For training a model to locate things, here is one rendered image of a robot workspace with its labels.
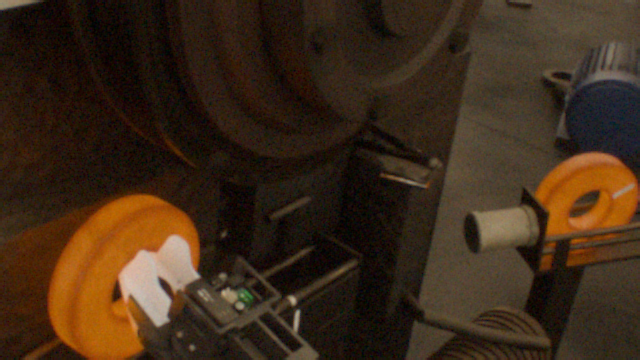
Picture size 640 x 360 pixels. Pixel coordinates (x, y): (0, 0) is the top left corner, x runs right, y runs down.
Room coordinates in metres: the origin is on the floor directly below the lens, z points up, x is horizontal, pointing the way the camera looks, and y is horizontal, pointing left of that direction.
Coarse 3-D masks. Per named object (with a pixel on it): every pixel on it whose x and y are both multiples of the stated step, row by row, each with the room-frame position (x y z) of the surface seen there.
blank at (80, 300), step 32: (96, 224) 0.61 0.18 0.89; (128, 224) 0.61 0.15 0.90; (160, 224) 0.64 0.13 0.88; (192, 224) 0.68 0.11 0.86; (64, 256) 0.59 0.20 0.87; (96, 256) 0.58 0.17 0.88; (128, 256) 0.61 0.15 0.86; (192, 256) 0.68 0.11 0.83; (64, 288) 0.57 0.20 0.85; (96, 288) 0.58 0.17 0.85; (64, 320) 0.56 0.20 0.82; (96, 320) 0.58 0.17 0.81; (128, 320) 0.61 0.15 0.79; (96, 352) 0.58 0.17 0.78; (128, 352) 0.61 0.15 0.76
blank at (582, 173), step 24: (576, 168) 1.07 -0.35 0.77; (600, 168) 1.07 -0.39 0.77; (624, 168) 1.09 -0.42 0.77; (552, 192) 1.05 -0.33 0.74; (576, 192) 1.06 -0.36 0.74; (600, 192) 1.11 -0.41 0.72; (624, 192) 1.09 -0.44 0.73; (552, 216) 1.06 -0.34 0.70; (600, 216) 1.09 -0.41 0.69; (624, 216) 1.09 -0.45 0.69; (576, 240) 1.07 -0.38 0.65
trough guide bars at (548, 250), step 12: (576, 204) 1.12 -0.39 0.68; (588, 204) 1.13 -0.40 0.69; (576, 216) 1.12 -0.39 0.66; (600, 228) 1.06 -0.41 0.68; (612, 228) 1.07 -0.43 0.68; (624, 228) 1.07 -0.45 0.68; (636, 228) 1.08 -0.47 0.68; (552, 240) 1.03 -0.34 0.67; (564, 240) 1.04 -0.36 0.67; (588, 240) 1.06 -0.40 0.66; (600, 240) 1.06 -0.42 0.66; (612, 240) 1.07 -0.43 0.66; (624, 240) 1.07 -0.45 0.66; (636, 240) 1.08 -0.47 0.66; (552, 252) 1.04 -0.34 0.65; (564, 252) 1.04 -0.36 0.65; (552, 264) 1.04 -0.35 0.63; (564, 264) 1.04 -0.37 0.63
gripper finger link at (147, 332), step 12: (132, 300) 0.58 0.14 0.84; (132, 312) 0.58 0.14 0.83; (144, 312) 0.57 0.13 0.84; (132, 324) 0.57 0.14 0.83; (144, 324) 0.56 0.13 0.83; (168, 324) 0.57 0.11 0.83; (144, 336) 0.55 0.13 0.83; (156, 336) 0.55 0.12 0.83; (168, 336) 0.55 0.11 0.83; (156, 348) 0.54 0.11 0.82; (168, 348) 0.55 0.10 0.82
